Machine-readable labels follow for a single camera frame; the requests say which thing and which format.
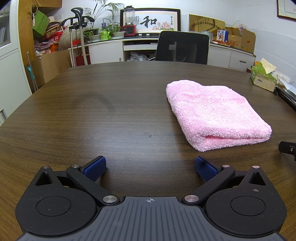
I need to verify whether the pink towel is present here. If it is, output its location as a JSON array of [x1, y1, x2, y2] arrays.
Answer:
[[166, 80, 272, 152]]

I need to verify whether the green tissue box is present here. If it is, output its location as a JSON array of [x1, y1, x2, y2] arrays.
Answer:
[[250, 58, 277, 92]]

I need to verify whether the large cardboard box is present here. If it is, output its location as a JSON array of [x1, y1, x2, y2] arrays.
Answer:
[[25, 50, 72, 92]]

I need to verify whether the black office chair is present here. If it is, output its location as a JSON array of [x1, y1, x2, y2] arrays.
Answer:
[[155, 31, 210, 65]]

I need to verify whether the white low cabinet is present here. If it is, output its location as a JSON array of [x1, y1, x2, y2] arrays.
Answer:
[[69, 37, 256, 72]]

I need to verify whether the red base blender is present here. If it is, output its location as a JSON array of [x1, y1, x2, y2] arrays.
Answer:
[[120, 6, 137, 37]]

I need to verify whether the framed calligraphy lotus picture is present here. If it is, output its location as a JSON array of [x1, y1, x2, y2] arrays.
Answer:
[[134, 8, 181, 36]]

